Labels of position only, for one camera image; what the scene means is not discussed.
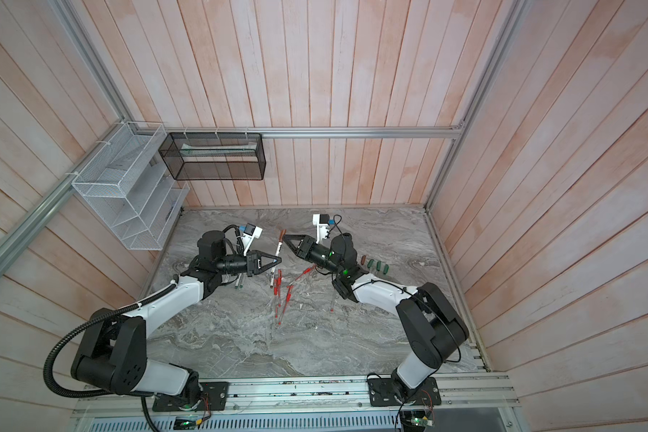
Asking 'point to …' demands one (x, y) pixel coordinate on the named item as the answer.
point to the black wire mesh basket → (215, 156)
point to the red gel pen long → (287, 300)
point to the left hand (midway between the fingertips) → (279, 264)
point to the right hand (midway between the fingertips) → (283, 239)
